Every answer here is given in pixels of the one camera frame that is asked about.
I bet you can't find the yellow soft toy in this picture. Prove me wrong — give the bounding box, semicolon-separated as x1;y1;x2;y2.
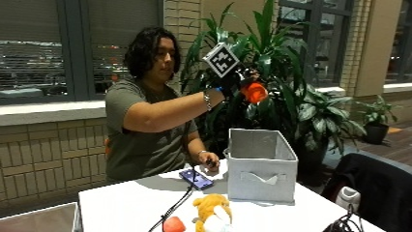
191;192;235;232

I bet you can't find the the person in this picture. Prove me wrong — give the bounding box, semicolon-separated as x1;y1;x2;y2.
103;26;227;183

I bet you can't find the dark framed window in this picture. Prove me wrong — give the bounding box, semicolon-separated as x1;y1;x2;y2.
277;0;356;89

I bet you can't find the black jacket on chair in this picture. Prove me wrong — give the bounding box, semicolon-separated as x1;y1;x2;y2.
320;152;412;232

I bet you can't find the grey fabric storage box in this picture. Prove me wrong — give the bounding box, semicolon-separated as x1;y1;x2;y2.
223;128;300;205

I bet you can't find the purple phone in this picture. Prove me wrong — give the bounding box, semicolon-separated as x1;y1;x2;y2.
177;168;215;191

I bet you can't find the tall green leafy plant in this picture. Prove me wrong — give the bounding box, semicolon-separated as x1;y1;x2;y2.
179;0;312;153

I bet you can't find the large window with blinds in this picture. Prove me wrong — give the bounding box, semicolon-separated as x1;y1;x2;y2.
0;0;165;106

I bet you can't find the red round toy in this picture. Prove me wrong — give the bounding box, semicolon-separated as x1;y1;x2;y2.
161;216;188;232

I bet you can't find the white cube with black markers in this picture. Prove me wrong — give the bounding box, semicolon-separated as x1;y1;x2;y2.
201;42;243;79

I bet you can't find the narrow dark window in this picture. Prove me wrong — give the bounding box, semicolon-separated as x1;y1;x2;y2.
384;0;412;85

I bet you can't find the white plastic device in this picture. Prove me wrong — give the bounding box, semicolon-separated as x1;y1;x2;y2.
335;186;361;214

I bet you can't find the black cable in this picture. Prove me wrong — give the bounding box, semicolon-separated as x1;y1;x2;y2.
147;166;200;232

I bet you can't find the large black plant pot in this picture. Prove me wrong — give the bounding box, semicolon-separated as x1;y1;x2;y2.
295;137;332;188

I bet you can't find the small green potted plant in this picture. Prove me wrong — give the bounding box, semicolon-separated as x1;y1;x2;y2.
355;94;401;128

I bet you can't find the broad-leaf green plant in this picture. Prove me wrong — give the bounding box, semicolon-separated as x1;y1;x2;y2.
295;84;368;157

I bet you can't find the orange chair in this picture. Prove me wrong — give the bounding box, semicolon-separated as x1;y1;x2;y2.
103;137;113;157

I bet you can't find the small black plant pot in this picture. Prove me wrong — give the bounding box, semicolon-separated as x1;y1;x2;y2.
363;123;391;146

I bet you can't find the orange round toy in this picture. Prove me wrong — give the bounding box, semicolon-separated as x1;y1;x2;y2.
239;80;271;105

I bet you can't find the bundle of black cables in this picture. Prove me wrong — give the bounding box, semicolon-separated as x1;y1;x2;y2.
320;204;367;232

